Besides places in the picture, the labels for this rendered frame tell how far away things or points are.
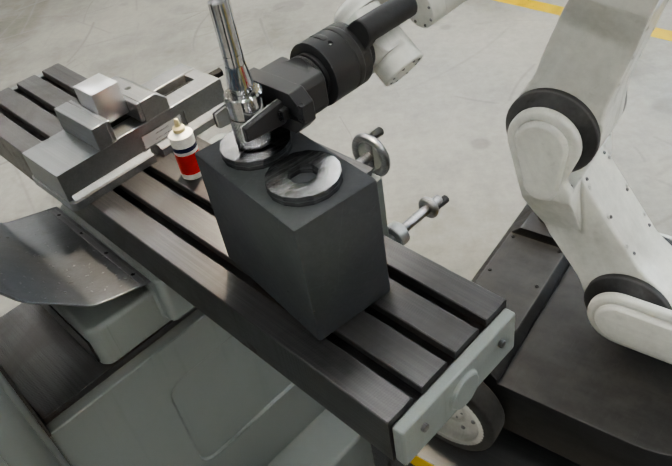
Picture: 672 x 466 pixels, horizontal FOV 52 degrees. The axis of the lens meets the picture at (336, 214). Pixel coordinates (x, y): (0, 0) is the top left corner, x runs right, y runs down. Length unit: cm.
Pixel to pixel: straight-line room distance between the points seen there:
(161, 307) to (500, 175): 168
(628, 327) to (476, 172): 150
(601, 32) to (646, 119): 198
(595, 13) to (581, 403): 65
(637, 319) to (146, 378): 82
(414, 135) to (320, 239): 210
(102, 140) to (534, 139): 68
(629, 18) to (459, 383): 49
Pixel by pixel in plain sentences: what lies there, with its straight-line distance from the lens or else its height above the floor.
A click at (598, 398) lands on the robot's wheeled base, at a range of 129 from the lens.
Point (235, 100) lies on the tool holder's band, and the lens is 81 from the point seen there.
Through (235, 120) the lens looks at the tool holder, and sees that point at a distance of 83.
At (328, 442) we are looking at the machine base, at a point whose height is 20.
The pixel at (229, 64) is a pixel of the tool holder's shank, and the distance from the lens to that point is 80.
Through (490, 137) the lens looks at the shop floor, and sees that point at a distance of 282.
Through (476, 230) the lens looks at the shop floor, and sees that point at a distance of 239.
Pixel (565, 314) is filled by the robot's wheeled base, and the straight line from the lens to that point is 139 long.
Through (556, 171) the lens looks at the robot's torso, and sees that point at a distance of 107.
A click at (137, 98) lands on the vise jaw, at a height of 106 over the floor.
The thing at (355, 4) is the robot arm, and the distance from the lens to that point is 95.
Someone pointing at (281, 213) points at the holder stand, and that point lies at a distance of 76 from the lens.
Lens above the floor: 161
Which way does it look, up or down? 40 degrees down
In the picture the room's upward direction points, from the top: 10 degrees counter-clockwise
